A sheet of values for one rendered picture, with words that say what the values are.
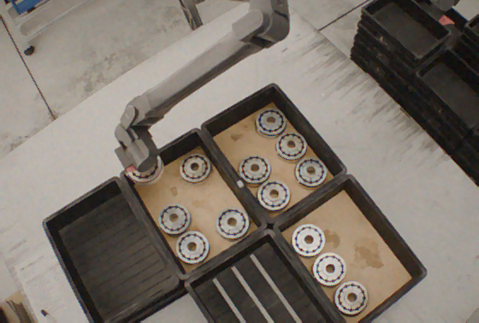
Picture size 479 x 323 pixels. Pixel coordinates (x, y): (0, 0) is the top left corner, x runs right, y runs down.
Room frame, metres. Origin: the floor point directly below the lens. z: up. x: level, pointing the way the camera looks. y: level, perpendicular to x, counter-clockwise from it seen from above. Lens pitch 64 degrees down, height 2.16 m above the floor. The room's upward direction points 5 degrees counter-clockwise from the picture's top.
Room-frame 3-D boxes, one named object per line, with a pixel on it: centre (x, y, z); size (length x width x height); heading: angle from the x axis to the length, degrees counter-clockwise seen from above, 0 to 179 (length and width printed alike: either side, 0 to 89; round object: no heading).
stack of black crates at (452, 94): (1.05, -1.11, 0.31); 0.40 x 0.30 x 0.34; 33
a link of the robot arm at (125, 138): (0.50, 0.27, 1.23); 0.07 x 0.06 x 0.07; 33
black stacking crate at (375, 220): (0.24, -0.30, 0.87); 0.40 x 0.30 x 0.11; 29
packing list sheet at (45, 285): (0.20, 0.70, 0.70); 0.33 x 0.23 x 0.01; 33
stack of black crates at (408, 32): (1.38, -0.89, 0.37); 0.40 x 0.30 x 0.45; 33
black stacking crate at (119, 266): (0.29, 0.42, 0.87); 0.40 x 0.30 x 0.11; 29
